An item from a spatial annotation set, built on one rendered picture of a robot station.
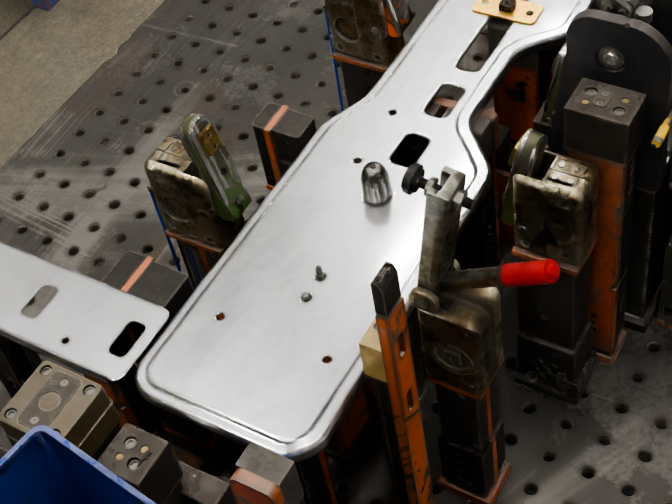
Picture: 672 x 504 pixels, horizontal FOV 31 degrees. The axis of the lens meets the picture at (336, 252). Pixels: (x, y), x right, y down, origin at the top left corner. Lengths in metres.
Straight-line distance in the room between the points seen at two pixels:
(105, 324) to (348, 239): 0.27
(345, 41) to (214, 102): 0.40
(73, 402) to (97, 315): 0.16
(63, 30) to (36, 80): 0.20
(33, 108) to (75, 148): 1.22
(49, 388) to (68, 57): 2.15
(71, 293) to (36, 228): 0.52
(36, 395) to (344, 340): 0.31
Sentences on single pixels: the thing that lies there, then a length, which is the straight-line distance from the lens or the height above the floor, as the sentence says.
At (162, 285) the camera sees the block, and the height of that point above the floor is 0.98.
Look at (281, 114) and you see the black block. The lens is 1.48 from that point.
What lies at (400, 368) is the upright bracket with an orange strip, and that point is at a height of 1.07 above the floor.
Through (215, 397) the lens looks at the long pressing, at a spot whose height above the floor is 1.00.
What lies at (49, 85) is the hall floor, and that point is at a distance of 3.22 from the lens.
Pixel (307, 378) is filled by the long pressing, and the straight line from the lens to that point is 1.21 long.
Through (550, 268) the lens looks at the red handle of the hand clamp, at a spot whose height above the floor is 1.15.
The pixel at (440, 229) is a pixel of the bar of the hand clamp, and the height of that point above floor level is 1.17.
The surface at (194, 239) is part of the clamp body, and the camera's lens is 1.45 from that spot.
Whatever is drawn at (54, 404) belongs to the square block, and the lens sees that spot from 1.19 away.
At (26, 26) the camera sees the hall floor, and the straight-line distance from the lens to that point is 3.44.
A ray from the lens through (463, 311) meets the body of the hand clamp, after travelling 1.18.
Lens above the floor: 1.99
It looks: 49 degrees down
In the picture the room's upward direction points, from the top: 12 degrees counter-clockwise
